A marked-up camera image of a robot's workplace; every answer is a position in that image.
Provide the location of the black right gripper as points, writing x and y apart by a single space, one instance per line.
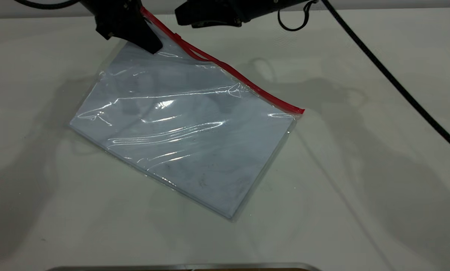
270 5

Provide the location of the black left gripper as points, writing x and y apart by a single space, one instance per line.
112 13

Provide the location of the small red zipper slider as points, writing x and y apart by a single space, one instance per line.
177 37

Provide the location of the clear plastic bag red zipper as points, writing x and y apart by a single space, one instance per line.
187 128

